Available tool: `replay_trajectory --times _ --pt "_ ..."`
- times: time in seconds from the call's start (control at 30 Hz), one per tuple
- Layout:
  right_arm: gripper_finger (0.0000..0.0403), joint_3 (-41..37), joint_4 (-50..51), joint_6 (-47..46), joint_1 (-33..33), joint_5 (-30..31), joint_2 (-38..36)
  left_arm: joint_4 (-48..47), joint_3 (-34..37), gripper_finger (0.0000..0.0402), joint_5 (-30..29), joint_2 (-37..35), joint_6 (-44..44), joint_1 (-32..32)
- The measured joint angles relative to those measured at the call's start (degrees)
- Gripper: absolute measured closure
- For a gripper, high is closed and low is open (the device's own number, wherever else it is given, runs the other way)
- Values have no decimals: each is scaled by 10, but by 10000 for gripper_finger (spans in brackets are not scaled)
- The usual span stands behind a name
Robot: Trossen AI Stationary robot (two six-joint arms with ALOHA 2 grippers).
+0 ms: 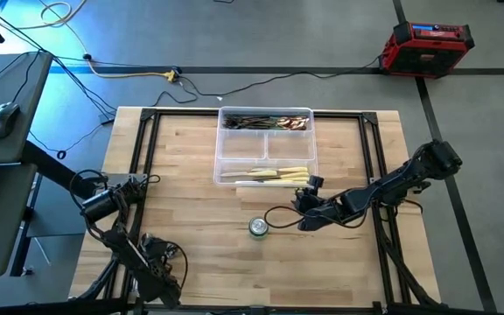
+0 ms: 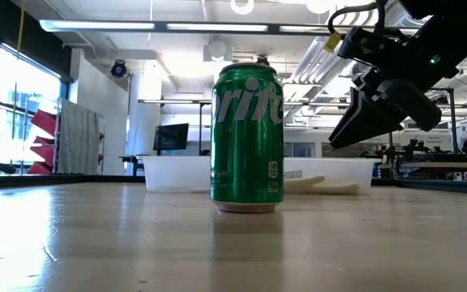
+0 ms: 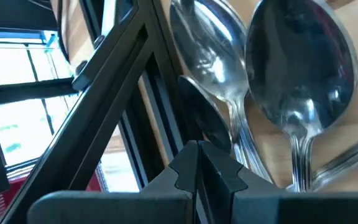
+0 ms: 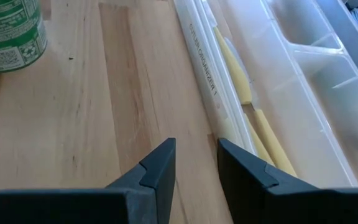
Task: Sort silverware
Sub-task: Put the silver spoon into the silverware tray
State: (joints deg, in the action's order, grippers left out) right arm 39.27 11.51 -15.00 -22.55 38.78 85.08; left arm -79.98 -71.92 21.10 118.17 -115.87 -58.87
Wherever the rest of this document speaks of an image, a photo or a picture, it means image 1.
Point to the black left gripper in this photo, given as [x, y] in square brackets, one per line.
[156, 254]

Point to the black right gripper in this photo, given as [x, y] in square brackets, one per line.
[319, 207]

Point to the green Sprite can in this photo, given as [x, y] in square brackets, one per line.
[258, 228]

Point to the clear plastic organizer tray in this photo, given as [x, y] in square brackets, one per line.
[243, 149]

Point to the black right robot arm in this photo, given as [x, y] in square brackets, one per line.
[392, 183]

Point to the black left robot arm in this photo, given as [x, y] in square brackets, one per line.
[140, 269]

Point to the black computer mouse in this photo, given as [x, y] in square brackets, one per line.
[2, 118]

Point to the red black jobsite radio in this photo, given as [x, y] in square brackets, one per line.
[427, 52]

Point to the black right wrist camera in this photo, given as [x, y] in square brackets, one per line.
[316, 182]

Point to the black aluminium table frame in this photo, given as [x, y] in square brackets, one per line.
[369, 117]

